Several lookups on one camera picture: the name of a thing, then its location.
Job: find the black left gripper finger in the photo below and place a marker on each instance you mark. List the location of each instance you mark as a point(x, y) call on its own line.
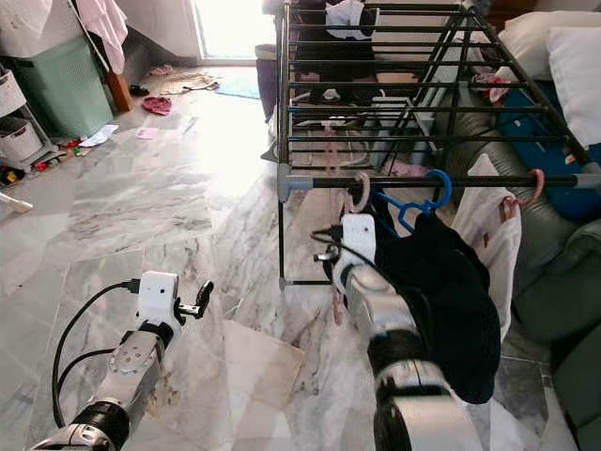
point(205, 296)

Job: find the pink plastic hanger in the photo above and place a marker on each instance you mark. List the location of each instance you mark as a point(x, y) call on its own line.
point(339, 305)
point(510, 209)

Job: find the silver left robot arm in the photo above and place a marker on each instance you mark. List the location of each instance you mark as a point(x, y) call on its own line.
point(136, 366)

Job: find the blue plastic hanger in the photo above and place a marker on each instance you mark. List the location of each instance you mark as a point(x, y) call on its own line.
point(449, 191)

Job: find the black metal drying rack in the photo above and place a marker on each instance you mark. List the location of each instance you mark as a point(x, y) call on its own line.
point(291, 183)

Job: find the navy blue garment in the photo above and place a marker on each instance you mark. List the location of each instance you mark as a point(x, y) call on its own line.
point(441, 301)

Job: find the pink paper sheet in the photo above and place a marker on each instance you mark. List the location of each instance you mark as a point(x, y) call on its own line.
point(147, 134)

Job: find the white paper sheet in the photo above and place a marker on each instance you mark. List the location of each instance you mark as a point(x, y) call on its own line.
point(99, 136)

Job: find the small red toy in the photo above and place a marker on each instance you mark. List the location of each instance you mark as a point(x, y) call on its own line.
point(69, 147)

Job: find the purple plastic bin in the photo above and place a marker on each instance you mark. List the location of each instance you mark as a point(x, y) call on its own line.
point(268, 80)

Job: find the blue floor mat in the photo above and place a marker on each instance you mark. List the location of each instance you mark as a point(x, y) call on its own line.
point(238, 87)

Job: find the beige floor rag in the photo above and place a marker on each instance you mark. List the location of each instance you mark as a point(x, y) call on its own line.
point(188, 82)

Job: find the dark hanging garment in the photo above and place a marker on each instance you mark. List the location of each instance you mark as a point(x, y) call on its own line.
point(315, 47)

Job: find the pink slipper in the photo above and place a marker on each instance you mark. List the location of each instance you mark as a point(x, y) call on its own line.
point(161, 69)

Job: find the dark green leather sofa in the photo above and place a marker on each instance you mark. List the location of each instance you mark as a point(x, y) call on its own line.
point(563, 301)

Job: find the small pink cloth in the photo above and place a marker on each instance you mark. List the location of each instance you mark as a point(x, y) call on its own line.
point(493, 89)

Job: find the blue cushion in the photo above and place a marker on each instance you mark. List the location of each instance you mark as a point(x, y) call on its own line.
point(540, 141)

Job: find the green plastic laundry bin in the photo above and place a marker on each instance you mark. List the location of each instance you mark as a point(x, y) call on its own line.
point(61, 89)

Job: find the sliding glass door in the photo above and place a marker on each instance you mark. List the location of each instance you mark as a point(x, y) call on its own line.
point(235, 28)

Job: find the pink hanging cloth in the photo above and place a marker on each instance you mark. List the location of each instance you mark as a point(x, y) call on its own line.
point(103, 33)

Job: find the white pillow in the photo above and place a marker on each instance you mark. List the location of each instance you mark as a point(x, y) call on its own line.
point(526, 42)
point(577, 89)

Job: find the white fabric bundle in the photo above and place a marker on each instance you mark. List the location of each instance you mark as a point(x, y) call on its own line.
point(38, 28)

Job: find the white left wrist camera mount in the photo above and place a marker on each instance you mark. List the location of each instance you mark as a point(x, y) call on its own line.
point(158, 301)

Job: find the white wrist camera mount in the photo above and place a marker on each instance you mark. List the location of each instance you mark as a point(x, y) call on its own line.
point(158, 301)
point(359, 240)

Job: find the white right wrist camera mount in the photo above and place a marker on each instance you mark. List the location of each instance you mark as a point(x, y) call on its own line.
point(359, 240)

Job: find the brown wooden post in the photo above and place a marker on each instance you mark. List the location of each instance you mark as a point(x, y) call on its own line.
point(118, 94)

